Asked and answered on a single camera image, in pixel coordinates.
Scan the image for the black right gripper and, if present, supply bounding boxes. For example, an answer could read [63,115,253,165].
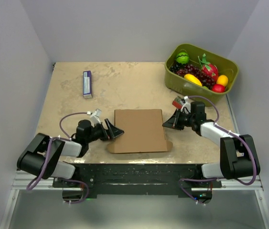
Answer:
[163,109,195,131]

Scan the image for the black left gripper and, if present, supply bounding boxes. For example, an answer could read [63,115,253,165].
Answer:
[86,118,123,144]

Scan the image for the brown cardboard box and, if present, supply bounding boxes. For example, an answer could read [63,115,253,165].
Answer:
[107,109,173,154]

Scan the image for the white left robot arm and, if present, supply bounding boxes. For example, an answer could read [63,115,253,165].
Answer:
[17,119,124,187]

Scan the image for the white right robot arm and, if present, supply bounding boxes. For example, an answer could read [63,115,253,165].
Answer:
[162,99,260,187]

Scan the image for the red toothpaste box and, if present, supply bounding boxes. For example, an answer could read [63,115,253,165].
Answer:
[172,96,185,110]

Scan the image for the purple toothpaste box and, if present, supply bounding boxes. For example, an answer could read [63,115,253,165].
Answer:
[83,71,93,99]

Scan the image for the yellow toy banana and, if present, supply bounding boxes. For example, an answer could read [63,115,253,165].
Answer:
[184,73,203,86]

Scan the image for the red toy grapes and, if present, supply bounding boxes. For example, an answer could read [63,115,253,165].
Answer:
[175,64,215,90]

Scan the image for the green plastic basket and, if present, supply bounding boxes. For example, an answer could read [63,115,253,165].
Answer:
[164,43,238,104]

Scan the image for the red toy apple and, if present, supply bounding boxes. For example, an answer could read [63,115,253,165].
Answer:
[212,84,226,93]

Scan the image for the dark purple toy grapes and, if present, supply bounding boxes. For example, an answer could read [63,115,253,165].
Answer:
[169,63,183,73]

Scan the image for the pink toy dragon fruit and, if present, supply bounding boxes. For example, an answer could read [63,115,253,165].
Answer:
[198,53,219,82]

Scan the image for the green toy watermelon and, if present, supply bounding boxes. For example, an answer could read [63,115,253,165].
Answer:
[175,52,190,64]

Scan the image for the yellow toy mango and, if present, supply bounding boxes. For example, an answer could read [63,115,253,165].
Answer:
[216,74,229,87]

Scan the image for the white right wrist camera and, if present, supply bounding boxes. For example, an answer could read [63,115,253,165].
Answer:
[178,96,191,114]

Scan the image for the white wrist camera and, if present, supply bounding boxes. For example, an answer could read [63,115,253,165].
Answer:
[87,109,102,125]
[178,96,191,114]

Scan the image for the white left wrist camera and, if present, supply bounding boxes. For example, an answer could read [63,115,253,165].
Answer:
[87,109,102,125]

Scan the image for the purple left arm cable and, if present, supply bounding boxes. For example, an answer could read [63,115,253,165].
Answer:
[26,111,89,191]

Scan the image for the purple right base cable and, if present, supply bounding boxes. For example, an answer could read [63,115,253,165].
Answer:
[178,178,221,205]

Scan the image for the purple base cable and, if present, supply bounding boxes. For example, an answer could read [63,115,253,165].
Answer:
[57,178,89,205]
[178,178,221,205]

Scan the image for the black base frame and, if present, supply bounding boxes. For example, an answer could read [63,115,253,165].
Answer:
[52,164,222,203]

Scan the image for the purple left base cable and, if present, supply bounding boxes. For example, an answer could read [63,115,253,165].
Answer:
[57,178,89,205]

